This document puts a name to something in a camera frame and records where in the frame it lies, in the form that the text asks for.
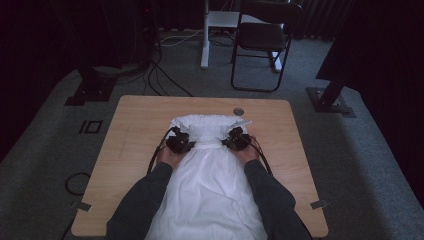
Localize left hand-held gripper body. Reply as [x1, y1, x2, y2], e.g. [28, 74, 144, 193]
[165, 126, 196, 155]

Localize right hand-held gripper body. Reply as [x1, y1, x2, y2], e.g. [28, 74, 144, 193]
[229, 126, 251, 151]

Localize white tiered skirt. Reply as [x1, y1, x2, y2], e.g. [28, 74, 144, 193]
[144, 114, 269, 240]

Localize person's left hand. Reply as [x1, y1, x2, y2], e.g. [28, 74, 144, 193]
[156, 146, 186, 171]

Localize person's right hand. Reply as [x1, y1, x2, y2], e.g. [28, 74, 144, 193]
[233, 143, 261, 166]

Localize black slanted stand with base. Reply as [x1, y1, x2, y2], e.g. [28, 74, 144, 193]
[306, 74, 357, 118]

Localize grey tape piece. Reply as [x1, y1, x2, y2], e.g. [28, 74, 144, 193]
[309, 199, 329, 210]
[75, 200, 93, 213]

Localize black stand with flat base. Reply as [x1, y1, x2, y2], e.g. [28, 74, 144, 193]
[64, 64, 118, 107]

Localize black folding chair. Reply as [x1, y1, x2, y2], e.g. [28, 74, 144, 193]
[230, 0, 303, 94]

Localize dark equipment tower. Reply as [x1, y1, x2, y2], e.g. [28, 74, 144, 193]
[133, 0, 162, 66]

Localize dark curtain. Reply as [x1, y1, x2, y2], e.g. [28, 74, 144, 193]
[293, 0, 354, 42]

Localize left hand-held gripper black cable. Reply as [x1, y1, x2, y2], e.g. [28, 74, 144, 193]
[146, 126, 176, 176]

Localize hand-held gripper black cable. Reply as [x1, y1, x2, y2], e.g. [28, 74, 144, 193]
[248, 134, 274, 178]
[146, 126, 176, 176]

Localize right hand-held gripper black cable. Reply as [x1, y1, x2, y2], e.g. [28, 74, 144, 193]
[248, 134, 274, 178]

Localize black floor cables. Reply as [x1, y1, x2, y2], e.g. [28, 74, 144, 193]
[143, 49, 194, 98]

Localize white desk frame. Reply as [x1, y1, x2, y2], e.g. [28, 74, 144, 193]
[199, 0, 284, 73]

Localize white floor cable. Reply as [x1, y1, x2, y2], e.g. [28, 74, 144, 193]
[159, 29, 205, 48]

